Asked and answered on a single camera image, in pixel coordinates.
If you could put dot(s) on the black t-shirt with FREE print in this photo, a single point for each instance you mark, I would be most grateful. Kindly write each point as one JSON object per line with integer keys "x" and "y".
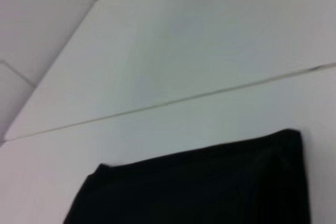
{"x": 197, "y": 187}

